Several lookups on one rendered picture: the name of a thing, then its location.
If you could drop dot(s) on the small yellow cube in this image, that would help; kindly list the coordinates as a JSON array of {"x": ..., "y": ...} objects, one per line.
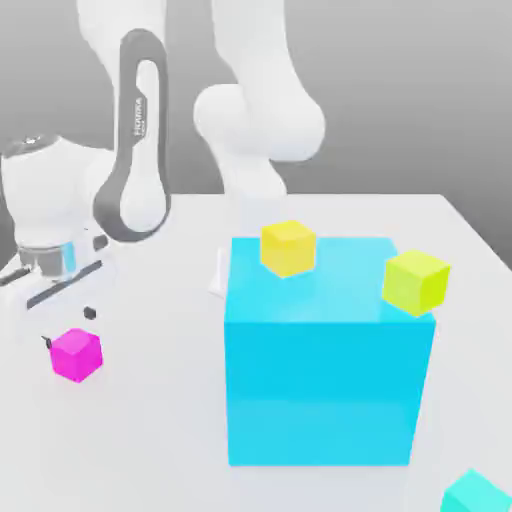
[{"x": 287, "y": 250}]

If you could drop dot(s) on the small turquoise cube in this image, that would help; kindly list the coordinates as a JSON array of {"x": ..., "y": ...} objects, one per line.
[{"x": 476, "y": 496}]

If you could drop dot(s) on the small lime cube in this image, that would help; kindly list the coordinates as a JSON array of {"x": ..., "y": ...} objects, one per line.
[{"x": 414, "y": 284}]

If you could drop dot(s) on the large cyan box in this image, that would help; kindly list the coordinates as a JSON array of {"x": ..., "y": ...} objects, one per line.
[{"x": 324, "y": 384}]

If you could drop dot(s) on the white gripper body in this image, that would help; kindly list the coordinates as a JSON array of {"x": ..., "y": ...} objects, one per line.
[{"x": 60, "y": 304}]

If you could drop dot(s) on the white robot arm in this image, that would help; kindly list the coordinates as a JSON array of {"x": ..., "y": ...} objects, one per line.
[{"x": 256, "y": 120}]

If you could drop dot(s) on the small magenta cube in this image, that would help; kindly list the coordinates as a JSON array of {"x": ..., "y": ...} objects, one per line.
[{"x": 76, "y": 356}]

